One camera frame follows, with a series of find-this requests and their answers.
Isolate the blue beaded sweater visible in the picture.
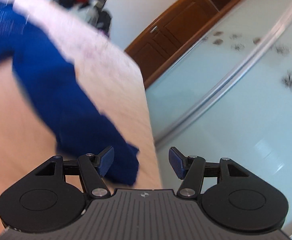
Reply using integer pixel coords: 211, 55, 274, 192
0, 2, 139, 186

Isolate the pink bed blanket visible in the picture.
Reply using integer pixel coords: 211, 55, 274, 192
0, 0, 162, 233

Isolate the brown wooden door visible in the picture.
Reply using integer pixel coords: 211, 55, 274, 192
125, 0, 242, 88

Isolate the glass wardrobe sliding door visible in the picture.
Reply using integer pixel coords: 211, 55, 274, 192
146, 0, 292, 237

